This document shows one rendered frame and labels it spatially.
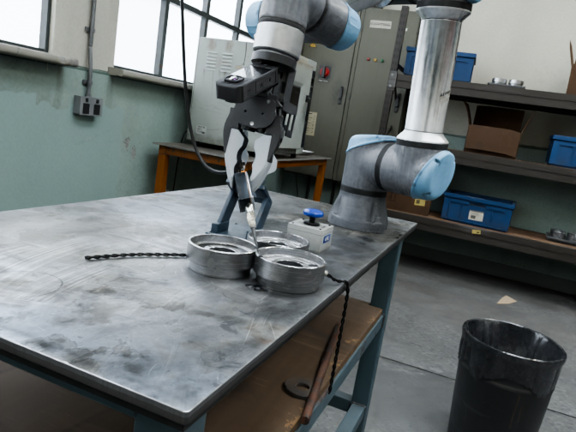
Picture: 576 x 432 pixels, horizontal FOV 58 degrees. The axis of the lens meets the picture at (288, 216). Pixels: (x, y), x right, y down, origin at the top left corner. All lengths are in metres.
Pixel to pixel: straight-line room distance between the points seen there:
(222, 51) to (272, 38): 2.42
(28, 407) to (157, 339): 0.41
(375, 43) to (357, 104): 0.52
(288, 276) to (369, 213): 0.58
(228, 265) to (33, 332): 0.29
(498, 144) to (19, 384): 3.69
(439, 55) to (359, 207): 0.38
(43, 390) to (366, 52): 4.10
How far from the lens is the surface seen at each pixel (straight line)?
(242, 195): 0.78
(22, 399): 0.95
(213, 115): 3.22
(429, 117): 1.19
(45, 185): 2.70
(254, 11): 1.03
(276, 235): 0.92
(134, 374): 0.49
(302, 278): 0.72
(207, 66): 3.27
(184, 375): 0.50
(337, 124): 4.69
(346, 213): 1.27
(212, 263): 0.74
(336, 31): 0.92
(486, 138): 4.18
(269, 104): 0.80
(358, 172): 1.26
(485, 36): 4.83
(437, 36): 1.20
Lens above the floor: 1.04
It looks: 11 degrees down
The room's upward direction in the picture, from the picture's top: 9 degrees clockwise
